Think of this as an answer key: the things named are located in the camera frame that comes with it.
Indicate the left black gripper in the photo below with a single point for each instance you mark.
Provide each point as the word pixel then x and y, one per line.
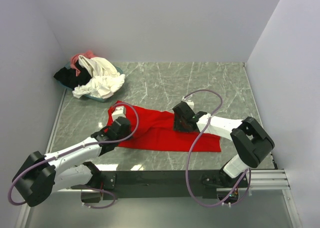
pixel 128 131

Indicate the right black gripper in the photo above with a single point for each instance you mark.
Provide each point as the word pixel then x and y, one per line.
pixel 176 126

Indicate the red t shirt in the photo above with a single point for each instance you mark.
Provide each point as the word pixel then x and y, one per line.
pixel 155 133

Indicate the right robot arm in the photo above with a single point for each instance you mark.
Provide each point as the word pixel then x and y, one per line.
pixel 251 141

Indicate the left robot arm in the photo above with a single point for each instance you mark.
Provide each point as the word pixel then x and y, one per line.
pixel 43 174

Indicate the white t shirt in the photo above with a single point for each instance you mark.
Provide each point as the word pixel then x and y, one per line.
pixel 105 81

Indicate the black base crossbar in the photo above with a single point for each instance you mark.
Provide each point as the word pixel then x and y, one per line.
pixel 161 183

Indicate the black t shirt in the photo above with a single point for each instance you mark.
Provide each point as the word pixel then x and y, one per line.
pixel 67 76

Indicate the teal laundry basket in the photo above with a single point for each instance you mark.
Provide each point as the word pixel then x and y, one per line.
pixel 68 67

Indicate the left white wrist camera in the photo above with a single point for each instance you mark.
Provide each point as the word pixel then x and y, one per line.
pixel 119 111

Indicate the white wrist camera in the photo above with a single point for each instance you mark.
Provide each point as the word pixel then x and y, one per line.
pixel 119 111
pixel 189 102

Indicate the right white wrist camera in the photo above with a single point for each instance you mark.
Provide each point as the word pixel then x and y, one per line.
pixel 189 102

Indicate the aluminium frame rail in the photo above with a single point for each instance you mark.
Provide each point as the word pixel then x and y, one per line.
pixel 264 201

